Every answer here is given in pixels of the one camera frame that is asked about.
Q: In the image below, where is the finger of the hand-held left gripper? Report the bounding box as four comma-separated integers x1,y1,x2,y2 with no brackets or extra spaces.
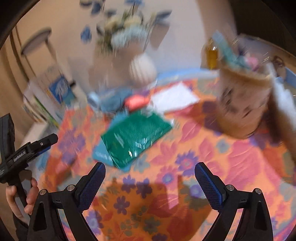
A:
24,134,59,159

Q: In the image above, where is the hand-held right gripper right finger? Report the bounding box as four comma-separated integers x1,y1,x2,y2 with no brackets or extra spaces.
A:
195,162,274,241

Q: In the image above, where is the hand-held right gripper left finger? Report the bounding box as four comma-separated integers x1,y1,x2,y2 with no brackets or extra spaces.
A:
27,162,106,241

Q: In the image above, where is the light blue packet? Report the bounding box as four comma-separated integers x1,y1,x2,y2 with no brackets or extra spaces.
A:
92,116,132,172

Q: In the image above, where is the green packet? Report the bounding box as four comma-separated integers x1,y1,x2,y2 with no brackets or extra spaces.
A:
101,110,173,168

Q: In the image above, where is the light blue tape roll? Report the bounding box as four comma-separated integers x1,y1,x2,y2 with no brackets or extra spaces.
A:
88,92,101,108

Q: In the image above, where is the blue cloth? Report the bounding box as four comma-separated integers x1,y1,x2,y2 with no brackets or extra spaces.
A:
102,90,130,112

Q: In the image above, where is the white cloth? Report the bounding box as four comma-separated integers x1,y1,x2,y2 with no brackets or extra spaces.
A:
151,83,200,113

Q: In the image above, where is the red orange soft pouch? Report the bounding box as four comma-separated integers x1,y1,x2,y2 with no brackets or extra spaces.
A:
126,96,151,110

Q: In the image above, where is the person's left forearm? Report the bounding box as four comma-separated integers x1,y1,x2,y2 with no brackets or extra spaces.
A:
13,213,30,241

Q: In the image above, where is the person's left hand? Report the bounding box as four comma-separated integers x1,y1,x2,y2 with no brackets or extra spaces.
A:
6,177,39,219

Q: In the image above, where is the row of upright books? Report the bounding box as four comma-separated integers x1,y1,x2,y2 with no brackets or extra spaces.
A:
22,81,60,128

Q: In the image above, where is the floral orange tablecloth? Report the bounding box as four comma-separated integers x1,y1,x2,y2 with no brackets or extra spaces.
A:
37,79,296,241

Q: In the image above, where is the bamboo pen holder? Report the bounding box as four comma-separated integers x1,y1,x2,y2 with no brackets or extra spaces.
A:
217,62,273,139

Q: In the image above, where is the white desk lamp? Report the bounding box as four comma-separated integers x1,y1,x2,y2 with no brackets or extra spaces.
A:
20,27,58,70

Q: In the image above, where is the white ribbed vase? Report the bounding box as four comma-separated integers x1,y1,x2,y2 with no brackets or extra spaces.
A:
129,54,158,86

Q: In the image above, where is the amber glass bottle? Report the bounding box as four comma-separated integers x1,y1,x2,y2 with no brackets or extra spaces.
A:
206,39,219,70

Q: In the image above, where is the teal carrot-shaped pen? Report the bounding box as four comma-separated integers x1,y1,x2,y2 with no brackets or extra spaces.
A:
213,31,238,63

